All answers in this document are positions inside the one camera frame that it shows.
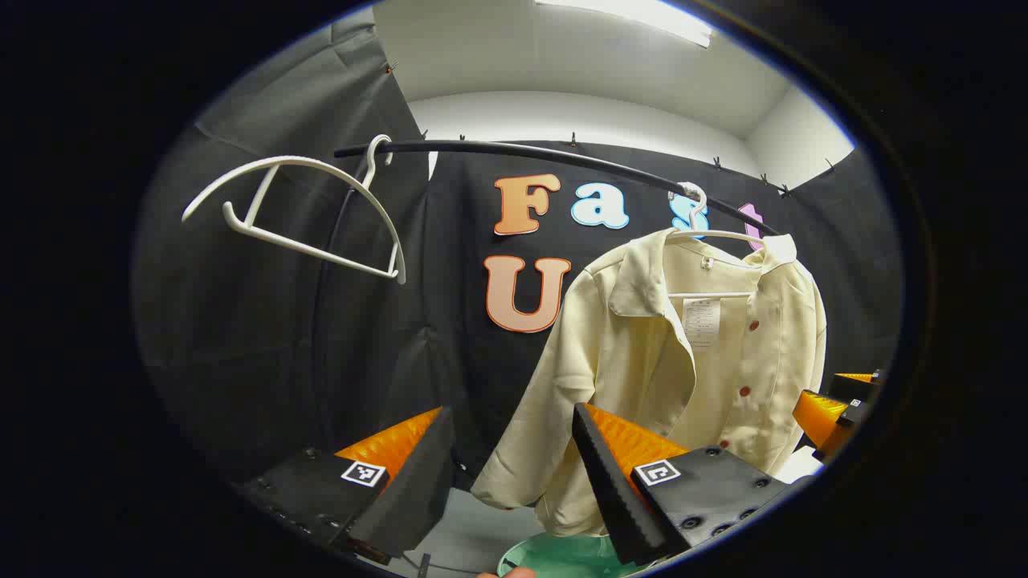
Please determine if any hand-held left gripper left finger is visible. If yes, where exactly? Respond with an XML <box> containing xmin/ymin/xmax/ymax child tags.
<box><xmin>233</xmin><ymin>405</ymin><xmax>459</xmax><ymax>567</ymax></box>

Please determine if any empty white plastic hanger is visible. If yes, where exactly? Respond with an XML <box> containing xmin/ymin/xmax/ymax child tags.
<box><xmin>181</xmin><ymin>134</ymin><xmax>408</xmax><ymax>286</ymax></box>

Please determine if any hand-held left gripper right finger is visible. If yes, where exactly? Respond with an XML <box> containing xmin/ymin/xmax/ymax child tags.
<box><xmin>570</xmin><ymin>403</ymin><xmax>796</xmax><ymax>568</ymax></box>

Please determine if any cream button-up shirt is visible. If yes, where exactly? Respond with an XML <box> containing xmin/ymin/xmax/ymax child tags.
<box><xmin>470</xmin><ymin>229</ymin><xmax>828</xmax><ymax>537</ymax></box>

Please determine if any black clothes rack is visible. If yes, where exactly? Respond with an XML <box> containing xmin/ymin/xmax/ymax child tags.
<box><xmin>308</xmin><ymin>139</ymin><xmax>781</xmax><ymax>418</ymax></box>

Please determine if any black backdrop cloth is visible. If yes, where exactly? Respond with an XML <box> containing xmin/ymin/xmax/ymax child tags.
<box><xmin>133</xmin><ymin>8</ymin><xmax>904</xmax><ymax>490</ymax></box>

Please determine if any white plastic clothes hanger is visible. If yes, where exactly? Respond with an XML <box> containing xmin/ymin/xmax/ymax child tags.
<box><xmin>665</xmin><ymin>181</ymin><xmax>768</xmax><ymax>299</ymax></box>

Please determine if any green laundry hamper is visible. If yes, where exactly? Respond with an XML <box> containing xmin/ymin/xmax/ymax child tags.
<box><xmin>496</xmin><ymin>531</ymin><xmax>643</xmax><ymax>578</ymax></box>

